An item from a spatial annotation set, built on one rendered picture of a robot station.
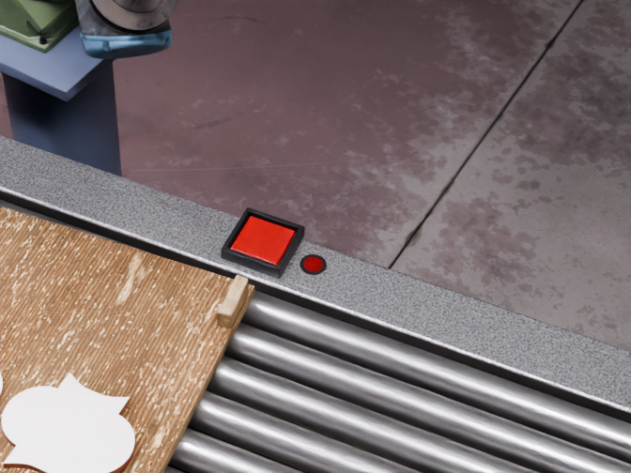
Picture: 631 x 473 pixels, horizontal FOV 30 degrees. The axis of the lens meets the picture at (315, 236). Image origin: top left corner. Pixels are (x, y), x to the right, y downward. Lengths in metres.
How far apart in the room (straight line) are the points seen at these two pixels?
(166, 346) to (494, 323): 0.37
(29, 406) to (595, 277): 1.70
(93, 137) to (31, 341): 0.66
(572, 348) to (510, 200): 1.46
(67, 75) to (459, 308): 0.67
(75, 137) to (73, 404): 0.73
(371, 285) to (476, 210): 1.40
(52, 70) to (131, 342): 0.55
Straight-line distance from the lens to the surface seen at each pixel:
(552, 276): 2.67
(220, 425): 1.26
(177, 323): 1.31
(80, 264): 1.37
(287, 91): 3.01
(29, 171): 1.51
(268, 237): 1.40
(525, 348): 1.36
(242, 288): 1.31
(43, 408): 1.24
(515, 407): 1.31
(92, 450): 1.21
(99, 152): 1.93
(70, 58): 1.74
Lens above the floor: 1.97
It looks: 48 degrees down
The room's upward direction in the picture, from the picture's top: 5 degrees clockwise
